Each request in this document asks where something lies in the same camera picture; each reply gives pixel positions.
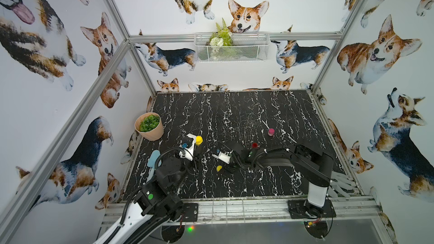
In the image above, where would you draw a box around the white wire mesh basket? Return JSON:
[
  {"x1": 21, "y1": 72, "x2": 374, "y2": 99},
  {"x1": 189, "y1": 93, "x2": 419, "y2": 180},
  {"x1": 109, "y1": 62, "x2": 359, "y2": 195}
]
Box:
[{"x1": 194, "y1": 33, "x2": 271, "y2": 63}]

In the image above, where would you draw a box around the aluminium front rail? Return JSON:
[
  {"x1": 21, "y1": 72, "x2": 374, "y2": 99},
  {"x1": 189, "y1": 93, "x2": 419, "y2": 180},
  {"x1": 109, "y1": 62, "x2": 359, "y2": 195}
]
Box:
[{"x1": 99, "y1": 194, "x2": 380, "y2": 226}]

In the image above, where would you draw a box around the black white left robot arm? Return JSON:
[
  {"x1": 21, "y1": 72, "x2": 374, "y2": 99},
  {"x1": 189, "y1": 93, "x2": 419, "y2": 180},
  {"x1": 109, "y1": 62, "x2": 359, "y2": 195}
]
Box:
[{"x1": 96, "y1": 144, "x2": 204, "y2": 244}]

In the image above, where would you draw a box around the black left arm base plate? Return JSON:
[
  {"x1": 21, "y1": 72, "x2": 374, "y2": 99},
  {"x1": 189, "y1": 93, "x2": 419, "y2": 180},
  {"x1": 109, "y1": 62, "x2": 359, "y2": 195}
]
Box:
[{"x1": 176, "y1": 203, "x2": 199, "y2": 223}]

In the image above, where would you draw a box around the light blue silicone spatula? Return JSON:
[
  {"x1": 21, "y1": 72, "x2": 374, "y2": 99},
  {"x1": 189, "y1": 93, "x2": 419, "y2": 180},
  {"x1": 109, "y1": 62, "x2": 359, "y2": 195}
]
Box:
[{"x1": 146, "y1": 150, "x2": 160, "y2": 182}]

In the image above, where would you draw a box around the magenta paint jar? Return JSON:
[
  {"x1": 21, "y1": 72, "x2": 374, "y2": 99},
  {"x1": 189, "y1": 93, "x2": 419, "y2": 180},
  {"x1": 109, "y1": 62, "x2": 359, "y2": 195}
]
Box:
[{"x1": 268, "y1": 128, "x2": 275, "y2": 137}]

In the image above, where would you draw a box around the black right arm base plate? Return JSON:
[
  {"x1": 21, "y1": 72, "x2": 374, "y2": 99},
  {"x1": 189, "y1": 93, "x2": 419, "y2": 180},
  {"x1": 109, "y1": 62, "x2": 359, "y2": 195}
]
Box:
[{"x1": 287, "y1": 198, "x2": 336, "y2": 220}]

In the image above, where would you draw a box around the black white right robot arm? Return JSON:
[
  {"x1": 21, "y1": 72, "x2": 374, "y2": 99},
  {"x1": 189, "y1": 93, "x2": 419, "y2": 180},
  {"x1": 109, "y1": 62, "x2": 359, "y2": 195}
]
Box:
[{"x1": 212, "y1": 142, "x2": 335, "y2": 209}]

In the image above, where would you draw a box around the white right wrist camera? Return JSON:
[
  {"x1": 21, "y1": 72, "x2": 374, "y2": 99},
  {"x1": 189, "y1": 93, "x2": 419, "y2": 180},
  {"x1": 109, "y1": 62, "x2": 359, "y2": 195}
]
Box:
[{"x1": 212, "y1": 151, "x2": 231, "y2": 164}]

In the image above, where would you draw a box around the green moss plant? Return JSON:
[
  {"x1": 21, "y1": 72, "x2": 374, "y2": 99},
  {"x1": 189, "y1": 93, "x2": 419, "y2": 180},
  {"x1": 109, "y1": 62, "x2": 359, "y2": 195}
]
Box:
[{"x1": 139, "y1": 115, "x2": 160, "y2": 132}]

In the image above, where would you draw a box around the beige paper plant pot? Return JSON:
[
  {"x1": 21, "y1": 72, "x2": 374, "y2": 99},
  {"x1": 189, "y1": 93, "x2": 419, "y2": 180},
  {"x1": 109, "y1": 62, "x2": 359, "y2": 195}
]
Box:
[{"x1": 134, "y1": 113, "x2": 164, "y2": 141}]

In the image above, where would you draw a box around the green fern plant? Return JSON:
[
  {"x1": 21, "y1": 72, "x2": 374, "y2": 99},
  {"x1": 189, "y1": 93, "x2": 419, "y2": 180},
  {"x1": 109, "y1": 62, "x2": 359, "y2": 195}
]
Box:
[{"x1": 208, "y1": 19, "x2": 234, "y2": 59}]

